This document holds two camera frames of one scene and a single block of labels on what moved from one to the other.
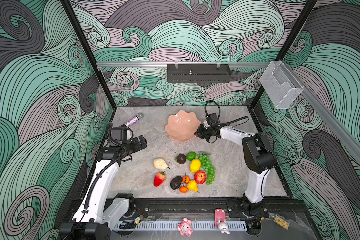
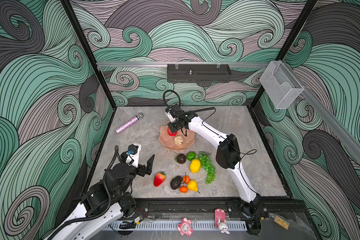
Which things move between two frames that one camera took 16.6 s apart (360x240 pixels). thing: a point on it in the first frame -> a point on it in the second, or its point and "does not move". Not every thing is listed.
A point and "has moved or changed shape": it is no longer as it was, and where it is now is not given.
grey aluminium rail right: (359, 147) does not move
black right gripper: (199, 132) -> (172, 128)
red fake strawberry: (159, 179) does not move
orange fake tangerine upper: (186, 179) does not move
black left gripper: (137, 146) -> (142, 170)
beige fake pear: (159, 163) -> (178, 140)
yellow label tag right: (281, 222) does not move
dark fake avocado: (176, 182) does not move
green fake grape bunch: (207, 164) does not move
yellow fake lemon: (195, 165) does not move
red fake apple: (200, 177) -> (170, 133)
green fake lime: (191, 155) does not move
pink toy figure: (184, 227) does not move
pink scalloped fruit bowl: (182, 126) has moved or changed shape
